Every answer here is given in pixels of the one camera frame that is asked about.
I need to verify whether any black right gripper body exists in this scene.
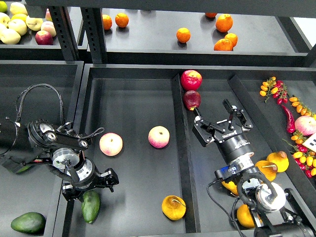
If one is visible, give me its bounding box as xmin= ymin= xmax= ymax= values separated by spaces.
xmin=193 ymin=108 xmax=254 ymax=163

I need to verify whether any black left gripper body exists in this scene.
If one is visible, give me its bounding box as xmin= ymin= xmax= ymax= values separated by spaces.
xmin=62 ymin=159 xmax=119 ymax=201

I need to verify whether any green avocado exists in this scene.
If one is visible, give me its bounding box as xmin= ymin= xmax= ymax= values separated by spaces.
xmin=81 ymin=190 xmax=100 ymax=224

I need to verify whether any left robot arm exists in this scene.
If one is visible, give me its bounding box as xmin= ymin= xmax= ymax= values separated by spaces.
xmin=0 ymin=83 xmax=119 ymax=200

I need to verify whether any yellow pear under gripper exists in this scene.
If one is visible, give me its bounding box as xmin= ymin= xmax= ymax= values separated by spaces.
xmin=221 ymin=181 xmax=238 ymax=196

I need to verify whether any yellow pear with brown stem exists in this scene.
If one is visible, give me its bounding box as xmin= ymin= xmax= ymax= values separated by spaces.
xmin=255 ymin=160 xmax=278 ymax=181

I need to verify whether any avocado bottom left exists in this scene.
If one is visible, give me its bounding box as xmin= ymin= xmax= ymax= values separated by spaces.
xmin=10 ymin=212 xmax=46 ymax=234

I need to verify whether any yellow pear bottom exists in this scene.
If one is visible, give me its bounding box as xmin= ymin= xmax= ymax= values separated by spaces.
xmin=237 ymin=204 xmax=255 ymax=228

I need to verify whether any dark red apple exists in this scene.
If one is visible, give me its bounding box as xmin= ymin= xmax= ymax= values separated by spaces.
xmin=183 ymin=90 xmax=201 ymax=111

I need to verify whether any bright red apple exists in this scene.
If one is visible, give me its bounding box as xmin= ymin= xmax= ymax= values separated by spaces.
xmin=180 ymin=70 xmax=202 ymax=91

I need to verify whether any pink apple left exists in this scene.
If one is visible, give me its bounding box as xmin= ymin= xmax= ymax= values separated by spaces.
xmin=99 ymin=133 xmax=123 ymax=157

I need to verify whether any pink apple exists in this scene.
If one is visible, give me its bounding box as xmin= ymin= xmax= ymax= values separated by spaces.
xmin=148 ymin=126 xmax=170 ymax=149
xmin=99 ymin=133 xmax=123 ymax=157

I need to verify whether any pink apple centre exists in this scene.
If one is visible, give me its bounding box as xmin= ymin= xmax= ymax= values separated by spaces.
xmin=148 ymin=126 xmax=170 ymax=149

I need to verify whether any black middle tray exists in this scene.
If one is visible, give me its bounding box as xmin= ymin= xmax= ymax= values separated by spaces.
xmin=61 ymin=65 xmax=316 ymax=237

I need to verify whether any black tray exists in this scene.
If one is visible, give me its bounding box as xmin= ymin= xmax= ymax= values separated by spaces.
xmin=61 ymin=65 xmax=316 ymax=237
xmin=0 ymin=60 xmax=83 ymax=237

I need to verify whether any upper cherry tomato bunch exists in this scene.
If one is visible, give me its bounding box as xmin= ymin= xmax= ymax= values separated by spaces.
xmin=259 ymin=77 xmax=288 ymax=105

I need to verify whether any cherry tomato bunch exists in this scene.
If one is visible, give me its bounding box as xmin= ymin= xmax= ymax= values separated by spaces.
xmin=283 ymin=130 xmax=316 ymax=178
xmin=259 ymin=77 xmax=288 ymax=105

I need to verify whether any red chili pepper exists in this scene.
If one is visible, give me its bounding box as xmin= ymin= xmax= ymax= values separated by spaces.
xmin=281 ymin=105 xmax=295 ymax=133

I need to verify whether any orange on shelf front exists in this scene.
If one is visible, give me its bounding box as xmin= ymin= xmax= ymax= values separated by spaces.
xmin=213 ymin=39 xmax=233 ymax=51

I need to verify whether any orange behind front orange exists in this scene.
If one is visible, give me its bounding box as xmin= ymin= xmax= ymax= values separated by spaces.
xmin=225 ymin=33 xmax=238 ymax=47

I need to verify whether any middle orange tomato bunch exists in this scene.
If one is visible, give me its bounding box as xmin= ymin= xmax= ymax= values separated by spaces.
xmin=289 ymin=96 xmax=316 ymax=118

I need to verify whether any pink apple right tray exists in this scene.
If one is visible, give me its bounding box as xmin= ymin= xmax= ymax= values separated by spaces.
xmin=294 ymin=116 xmax=316 ymax=136

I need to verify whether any lower cherry tomato bunch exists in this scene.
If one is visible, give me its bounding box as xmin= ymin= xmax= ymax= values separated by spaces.
xmin=283 ymin=130 xmax=316 ymax=178

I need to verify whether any white label card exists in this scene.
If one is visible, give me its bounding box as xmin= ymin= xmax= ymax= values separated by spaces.
xmin=303 ymin=133 xmax=316 ymax=152

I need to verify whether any orange on shelf centre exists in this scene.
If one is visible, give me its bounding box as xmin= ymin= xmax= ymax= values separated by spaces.
xmin=176 ymin=28 xmax=191 ymax=43

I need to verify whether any large orange on shelf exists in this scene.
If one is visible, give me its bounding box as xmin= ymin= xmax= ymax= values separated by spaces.
xmin=215 ymin=14 xmax=234 ymax=33

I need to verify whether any orange at shelf back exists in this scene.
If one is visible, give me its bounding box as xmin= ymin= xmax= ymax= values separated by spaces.
xmin=205 ymin=12 xmax=217 ymax=18

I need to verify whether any black left tray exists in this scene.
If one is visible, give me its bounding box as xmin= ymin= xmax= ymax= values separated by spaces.
xmin=0 ymin=60 xmax=83 ymax=237

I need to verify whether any orange on shelf left edge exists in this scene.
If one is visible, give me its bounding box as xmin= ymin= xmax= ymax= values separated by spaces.
xmin=102 ymin=14 xmax=113 ymax=30

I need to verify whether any black shelf upright right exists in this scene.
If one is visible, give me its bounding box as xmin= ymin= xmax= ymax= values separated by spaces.
xmin=80 ymin=7 xmax=108 ymax=64

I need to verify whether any black shelf upright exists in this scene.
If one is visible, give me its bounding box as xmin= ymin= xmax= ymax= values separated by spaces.
xmin=80 ymin=7 xmax=108 ymax=64
xmin=48 ymin=6 xmax=79 ymax=61

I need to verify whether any red apple on shelf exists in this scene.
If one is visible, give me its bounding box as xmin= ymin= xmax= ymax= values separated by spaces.
xmin=35 ymin=30 xmax=53 ymax=45

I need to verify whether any black shelf upright left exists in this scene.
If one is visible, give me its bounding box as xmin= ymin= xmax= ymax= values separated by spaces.
xmin=48 ymin=6 xmax=79 ymax=61

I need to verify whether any peach on shelf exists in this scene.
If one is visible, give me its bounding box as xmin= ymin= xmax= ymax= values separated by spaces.
xmin=41 ymin=21 xmax=57 ymax=37

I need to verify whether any pale yellow apple with stem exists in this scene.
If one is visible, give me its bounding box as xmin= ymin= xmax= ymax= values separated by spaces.
xmin=25 ymin=16 xmax=43 ymax=32

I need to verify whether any pale yellow apple front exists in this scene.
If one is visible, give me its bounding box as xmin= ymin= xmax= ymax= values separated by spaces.
xmin=0 ymin=29 xmax=21 ymax=44

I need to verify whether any pale yellow apple middle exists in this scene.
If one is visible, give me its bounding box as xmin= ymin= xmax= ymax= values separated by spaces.
xmin=8 ymin=19 xmax=28 ymax=36

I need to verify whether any yellow lemon on shelf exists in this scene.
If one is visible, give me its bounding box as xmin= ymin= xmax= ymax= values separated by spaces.
xmin=11 ymin=13 xmax=27 ymax=22

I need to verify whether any pale apple far left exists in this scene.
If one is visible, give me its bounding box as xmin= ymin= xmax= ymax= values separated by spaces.
xmin=0 ymin=12 xmax=11 ymax=27

